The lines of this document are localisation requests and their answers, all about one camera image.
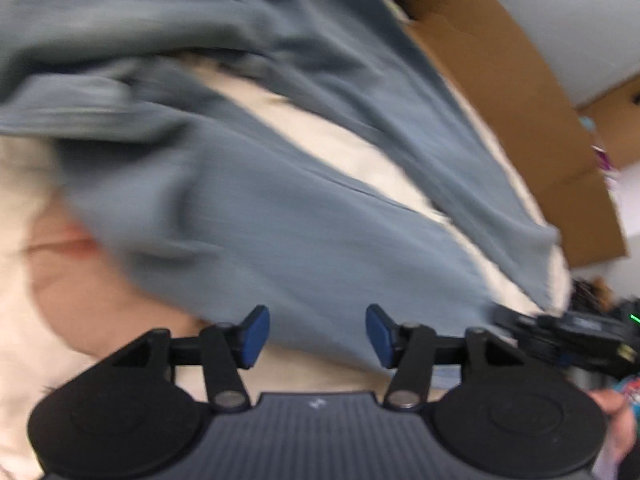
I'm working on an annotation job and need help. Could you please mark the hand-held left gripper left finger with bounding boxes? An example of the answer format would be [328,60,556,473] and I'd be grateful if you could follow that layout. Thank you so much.
[107,304,273,413]

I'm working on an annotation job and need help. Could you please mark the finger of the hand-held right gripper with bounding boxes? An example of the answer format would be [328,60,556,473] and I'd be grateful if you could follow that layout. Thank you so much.
[492,302,543,346]

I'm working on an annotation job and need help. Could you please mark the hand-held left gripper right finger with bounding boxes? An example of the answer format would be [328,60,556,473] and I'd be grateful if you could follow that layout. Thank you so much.
[365,304,531,411]

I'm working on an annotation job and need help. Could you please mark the light blue denim pants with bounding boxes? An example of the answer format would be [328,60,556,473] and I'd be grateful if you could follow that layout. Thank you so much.
[0,0,563,391]

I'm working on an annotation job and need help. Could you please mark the person's right hand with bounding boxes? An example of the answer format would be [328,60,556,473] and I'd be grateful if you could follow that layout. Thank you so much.
[590,389,640,461]

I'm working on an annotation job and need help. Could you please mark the purple and white refill bag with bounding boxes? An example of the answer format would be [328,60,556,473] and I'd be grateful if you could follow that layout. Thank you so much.
[592,145,616,176]

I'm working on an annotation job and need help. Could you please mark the cream bear print bed sheet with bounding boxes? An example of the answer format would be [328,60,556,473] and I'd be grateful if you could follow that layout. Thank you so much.
[0,0,573,480]

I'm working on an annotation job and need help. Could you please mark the flattened cardboard sheet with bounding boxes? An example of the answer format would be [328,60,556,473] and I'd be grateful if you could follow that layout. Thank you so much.
[400,0,628,268]

